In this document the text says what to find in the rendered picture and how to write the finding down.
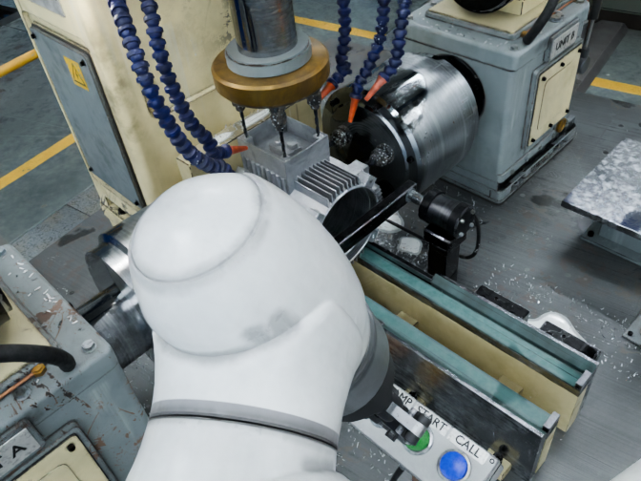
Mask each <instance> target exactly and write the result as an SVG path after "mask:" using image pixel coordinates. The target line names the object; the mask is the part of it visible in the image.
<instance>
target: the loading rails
mask: <svg viewBox="0 0 641 481"><path fill-rule="evenodd" d="M351 265H352V266H353V268H354V270H355V272H356V275H357V277H358V279H359V281H360V283H361V285H362V290H363V294H364V297H365V301H366V302H367V304H368V306H369V308H370V310H371V311H372V312H373V314H374V316H375V317H376V318H377V320H379V321H380V324H381V325H382V327H383V329H384V331H385V334H386V337H387V340H388V344H389V351H390V353H391V356H392V359H393V362H394V367H395V378H394V384H395V385H397V386H398V387H400V388H401V389H403V390H404V391H405V392H407V393H408V394H410V395H411V396H412V397H414V398H415V399H416V400H418V401H419V402H421V403H422V404H423V405H425V406H426V407H427V408H429V409H431V410H432V411H433V412H435V413H436V414H437V415H439V416H440V417H442V418H443V419H444V420H446V421H447V422H448V423H449V424H450V425H452V426H453V427H454V428H456V429H458V430H459V431H460V432H462V433H463V434H464V435H466V436H467V437H469V438H470V439H471V440H473V441H474V442H475V443H477V444H478V445H480V446H481V447H482V448H484V449H485V450H487V451H488V452H490V453H491V454H492V455H494V456H495V457H496V458H498V459H499V460H500V461H502V462H503V463H502V465H503V467H504V469H503V471H502V472H501V474H500V475H499V477H498V478H497V479H499V480H500V481H502V480H503V479H504V478H505V477H506V475H507V474H508V472H509V471H512V472H513V473H515V474H516V475H518V476H519V477H520V478H522V479H523V480H524V481H529V480H530V479H531V478H532V476H533V475H534V473H536V471H538V470H539V468H540V467H541V466H542V464H543V463H544V462H545V460H546V457H547V455H548V450H549V447H550V444H551V441H552V438H553V435H554V432H555V430H556V427H557V428H559V429H561V430H562V431H564V432H567V430H568V429H569V427H570V426H571V425H572V423H573V422H574V420H575V419H576V417H577V416H578V415H579V413H580V412H581V410H582V407H583V404H584V403H585V400H586V397H587V395H588V392H589V388H590V385H591V383H592V380H593V377H594V375H595V372H596V369H597V368H598V365H599V363H598V362H596V361H594V360H593V359H591V358H590V357H588V356H587V355H585V354H583V353H581V352H579V351H578V350H576V349H574V348H572V347H571V346H569V345H566V344H565V343H563V342H561V341H559V340H558V339H556V338H554V337H552V336H550V335H549V334H547V333H546V332H544V331H543V330H541V329H539V328H537V327H536V326H534V325H532V324H529V323H528V322H526V321H524V320H522V319H521V318H519V317H517V316H515V315H514V314H512V313H510V312H508V311H506V310H505V309H503V308H502V307H500V306H499V305H497V304H495V303H493V302H491V301H489V300H487V299H485V298H484V297H482V296H480V295H478V294H477V293H475V292H473V291H471V290H470V289H468V288H466V287H464V286H462V285H461V284H459V283H457V282H455V281H453V280H451V279H450V278H449V277H447V276H445V275H443V274H441V273H440V272H437V273H436V274H435V276H432V275H430V274H429V273H427V272H425V271H423V270H422V269H421V268H419V267H417V266H416V265H414V264H412V263H411V262H409V261H406V260H405V259H403V258H401V257H399V256H398V255H396V254H394V253H392V252H391V251H389V250H387V249H385V248H384V247H382V246H380V245H378V244H377V243H375V242H374V241H373V242H369V241H368V242H367V244H366V245H365V247H364V248H363V253H361V257H360V258H359V257H358V259H357V261H355V260H354V264H352V263H351Z"/></svg>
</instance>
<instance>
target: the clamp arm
mask: <svg viewBox="0 0 641 481"><path fill-rule="evenodd" d="M413 190H414V191H413ZM415 191H416V192H417V183H415V182H413V181H411V180H408V181H406V182H405V183H404V184H403V185H401V186H400V187H399V188H397V189H396V190H395V191H394V192H392V193H391V194H390V195H388V196H387V197H386V198H385V199H383V200H379V201H378V202H377V203H376V205H375V206H374V207H373V208H371V209H370V210H369V211H367V212H366V213H365V214H364V215H362V216H361V217H360V218H358V219H357V220H356V221H354V222H353V223H352V224H350V225H349V226H348V227H347V228H345V229H344V230H343V231H341V232H340V233H339V234H338V235H337V236H336V237H335V238H334V240H335V241H336V242H337V243H338V245H339V246H340V248H341V250H342V251H343V253H344V254H345V253H346V252H347V251H348V250H350V249H351V248H352V247H353V246H355V245H356V244H357V243H358V242H360V241H361V240H362V239H364V238H365V237H366V236H367V235H369V234H370V233H371V232H372V231H374V230H375V229H376V228H377V227H378V226H380V225H381V224H382V223H383V222H385V221H386V220H387V219H389V218H390V217H391V216H392V215H394V214H395V213H396V212H397V211H399V210H400V209H401V208H402V207H404V206H405V205H406V204H407V203H408V202H410V201H411V200H410V199H408V198H407V197H410V198H411V197H412V195H413V194H411V193H410V192H412V193H415Z"/></svg>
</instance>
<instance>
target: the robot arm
mask: <svg viewBox="0 0 641 481"><path fill-rule="evenodd" d="M128 263H129V267H130V273H131V278H132V282H133V286H134V292H135V294H136V297H137V300H138V303H139V306H140V308H141V311H142V313H143V316H144V318H145V320H146V322H147V323H148V325H149V326H150V327H151V329H152V330H153V341H154V352H155V387H154V396H153V402H152V407H151V412H150V417H149V421H148V424H147V427H146V430H145V433H144V436H143V440H142V443H141V446H140V449H139V451H138V454H137V456H136V459H135V460H134V464H133V466H132V468H131V470H130V472H129V474H128V476H127V479H126V481H350V480H349V479H347V478H346V477H345V476H344V475H342V474H340V473H338V472H336V463H337V450H338V443H339V437H340V431H341V422H347V423H348V422H356V421H360V420H362V419H368V418H369V419H370V420H371V421H372V422H374V423H375V424H379V425H380V426H381V427H383V428H384V429H385V430H386V433H385V436H387V437H388V438H389V439H390V440H392V441H393V442H395V441H396V439H397V440H399V441H400V442H401V443H402V444H404V445H406V444H407V445H411V446H416V445H417V443H418V442H419V440H420V438H422V436H423V435H424V433H425V431H426V429H428V427H429V426H430V424H431V423H432V421H431V420H430V417H429V416H428V415H427V414H426V413H421V412H419V411H417V410H416V409H415V408H411V409H409V408H408V407H407V406H405V405H404V404H403V400H402V398H401V397H400V396H399V393H400V392H399V391H398V390H397V389H396V388H395V387H394V378H395V367H394V362H393V359H392V356H391V353H390V351H389V344H388V340H387V337H386V334H385V331H384V329H383V327H382V325H381V324H380V321H379V320H377V318H376V317H375V316H374V314H373V312H372V311H371V310H370V308H369V306H368V304H367V302H366V301H365V297H364V294H363V290H362V285H361V283H360V281H359V279H358V277H357V275H356V272H355V270H354V268H353V266H352V265H351V263H350V261H349V259H347V257H346V256H345V254H344V253H343V251H342V250H341V248H340V246H339V245H338V243H337V242H336V241H335V240H334V238H333V237H332V236H331V235H330V233H329V232H328V231H327V230H326V229H325V228H324V227H323V226H322V224H321V223H320V222H319V221H318V220H317V219H316V218H315V217H314V216H313V215H312V214H311V213H309V212H308V211H307V210H306V209H305V208H304V207H303V206H302V205H300V204H299V203H298V202H297V201H296V200H295V199H293V198H292V197H290V196H289V195H288V194H286V193H285V192H284V191H282V190H281V189H279V188H278V187H277V186H275V185H274V184H272V183H270V182H269V181H267V180H265V179H263V178H260V177H258V176H256V175H254V174H252V173H242V174H240V173H216V174H209V175H203V176H197V177H194V178H188V179H185V180H182V181H181V182H179V183H177V184H175V185H174V186H172V187H171V188H169V189H168V190H166V191H165V192H164V193H162V194H161V195H160V196H159V197H158V198H157V199H156V200H155V201H154V202H153V203H152V204H151V205H150V206H149V207H148V208H147V209H146V211H145V212H144V213H143V215H142V216H141V217H140V219H139V221H138V222H137V224H136V226H135V228H134V231H133V233H132V236H131V239H130V243H129V248H128Z"/></svg>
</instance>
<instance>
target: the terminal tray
mask: <svg viewBox="0 0 641 481"><path fill-rule="evenodd" d="M247 134H248V136H249V137H248V138H244V134H243V135H241V136H239V137H237V140H238V146H247V147H248V150H246V151H243V152H240V156H241V158H242V163H243V167H244V169H246V170H248V171H249V172H250V173H252V174H254V175H256V176H258V177H260V178H263V179H265V180H267V181H269V182H270V183H272V184H274V185H275V186H277V187H278V188H279V189H281V190H282V191H284V192H285V193H286V194H288V195H289V196H290V195H291V194H292V192H293V191H294V189H295V187H294V180H295V181H298V176H299V177H301V173H304V174H305V169H306V170H308V171H309V166H310V167H312V168H313V164H315V165H317V162H318V163H321V161H323V162H324V160H325V159H326V160H328V161H330V156H329V155H330V150H329V140H328V135H327V134H325V133H323V132H321V131H320V137H316V135H317V133H316V129H314V128H312V127H310V126H308V125H306V124H304V123H301V122H299V121H297V120H295V119H294V118H292V117H290V116H288V115H287V123H286V124H285V129H284V130H283V138H284V145H285V150H286V155H287V158H282V157H283V151H282V150H281V145H282V144H281V142H280V135H279V131H277V130H276V128H275V126H273V125H272V121H271V117H270V118H269V119H267V120H265V121H264V122H262V123H260V124H259V125H258V126H256V127H255V128H253V129H251V130H249V131H248V132H247Z"/></svg>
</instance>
